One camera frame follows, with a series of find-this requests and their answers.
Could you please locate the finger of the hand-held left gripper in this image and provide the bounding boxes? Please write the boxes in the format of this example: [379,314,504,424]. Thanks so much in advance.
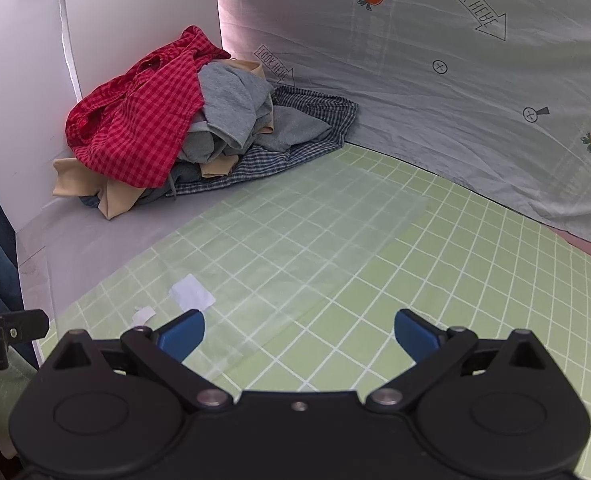
[0,308,51,372]

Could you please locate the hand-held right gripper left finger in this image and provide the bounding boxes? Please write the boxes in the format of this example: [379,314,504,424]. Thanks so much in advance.
[40,309,235,415]

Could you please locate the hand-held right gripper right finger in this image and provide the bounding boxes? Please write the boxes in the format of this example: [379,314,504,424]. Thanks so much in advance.
[365,309,557,415]

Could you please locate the red checked shorts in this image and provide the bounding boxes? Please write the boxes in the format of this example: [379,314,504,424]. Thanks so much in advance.
[66,25,233,189]

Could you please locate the white paper scraps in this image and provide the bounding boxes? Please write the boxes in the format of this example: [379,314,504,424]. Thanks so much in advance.
[170,274,216,310]

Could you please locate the green grid mat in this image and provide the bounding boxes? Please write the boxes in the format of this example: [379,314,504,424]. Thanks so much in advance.
[0,142,591,480]

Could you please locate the beige garment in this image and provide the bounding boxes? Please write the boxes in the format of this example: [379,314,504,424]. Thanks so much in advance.
[52,59,277,221]

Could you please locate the pink cloth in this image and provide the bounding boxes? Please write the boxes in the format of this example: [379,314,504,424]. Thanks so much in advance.
[545,225,591,274]

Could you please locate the grey carrot print sheet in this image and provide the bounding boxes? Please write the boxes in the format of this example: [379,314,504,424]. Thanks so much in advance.
[216,0,591,252]

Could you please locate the white foam board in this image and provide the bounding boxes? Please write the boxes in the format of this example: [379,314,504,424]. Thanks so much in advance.
[0,0,234,363]

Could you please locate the grey garment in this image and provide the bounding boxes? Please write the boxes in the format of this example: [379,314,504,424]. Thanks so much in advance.
[168,60,333,202]

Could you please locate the blue plaid garment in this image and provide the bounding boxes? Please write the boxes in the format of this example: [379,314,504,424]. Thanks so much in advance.
[166,85,360,199]

